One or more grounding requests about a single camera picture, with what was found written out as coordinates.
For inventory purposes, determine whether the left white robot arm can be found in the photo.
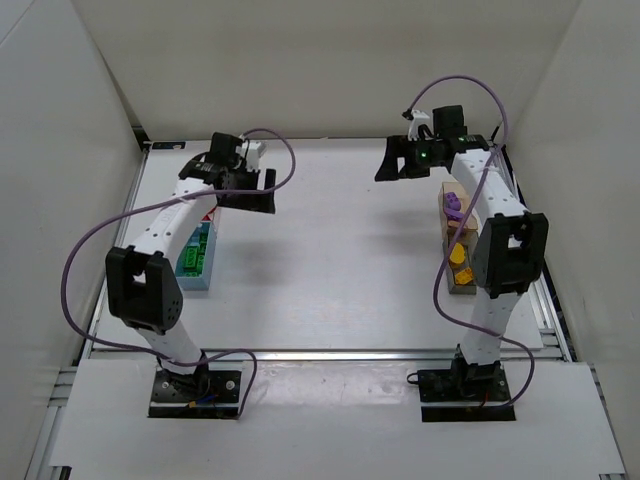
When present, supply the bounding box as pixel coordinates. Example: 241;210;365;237
105;133;276;376

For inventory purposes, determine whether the yellow round lego brick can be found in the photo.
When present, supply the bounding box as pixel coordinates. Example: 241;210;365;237
448;242;467;268

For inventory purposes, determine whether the orange translucent container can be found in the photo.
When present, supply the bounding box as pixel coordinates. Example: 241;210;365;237
438;182;479;243

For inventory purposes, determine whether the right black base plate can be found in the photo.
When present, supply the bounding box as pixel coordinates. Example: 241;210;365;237
406;369;516;423

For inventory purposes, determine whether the blue container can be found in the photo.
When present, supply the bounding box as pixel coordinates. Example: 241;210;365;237
176;221;217;291

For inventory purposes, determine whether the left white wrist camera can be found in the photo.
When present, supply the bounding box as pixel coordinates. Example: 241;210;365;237
237;139;267;172

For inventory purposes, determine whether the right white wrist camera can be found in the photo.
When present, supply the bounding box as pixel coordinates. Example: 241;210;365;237
402;109;433;141

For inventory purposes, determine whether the purple lego plate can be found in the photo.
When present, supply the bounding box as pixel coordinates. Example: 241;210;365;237
443;207;464;222

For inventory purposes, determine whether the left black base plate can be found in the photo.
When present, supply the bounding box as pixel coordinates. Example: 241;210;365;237
148;366;242;420

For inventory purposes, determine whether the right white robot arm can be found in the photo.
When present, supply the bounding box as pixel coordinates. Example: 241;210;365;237
374;105;549;383

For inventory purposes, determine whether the grey translucent container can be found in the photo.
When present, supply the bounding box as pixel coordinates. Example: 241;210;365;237
445;233;478;296

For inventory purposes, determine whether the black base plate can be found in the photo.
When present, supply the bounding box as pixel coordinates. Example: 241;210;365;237
148;366;242;420
406;369;516;423

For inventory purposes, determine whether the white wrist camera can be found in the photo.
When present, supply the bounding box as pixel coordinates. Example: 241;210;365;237
402;109;433;141
237;139;267;172

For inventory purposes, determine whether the yellow purple green lego stack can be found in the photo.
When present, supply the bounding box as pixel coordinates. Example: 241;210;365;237
443;192;462;211

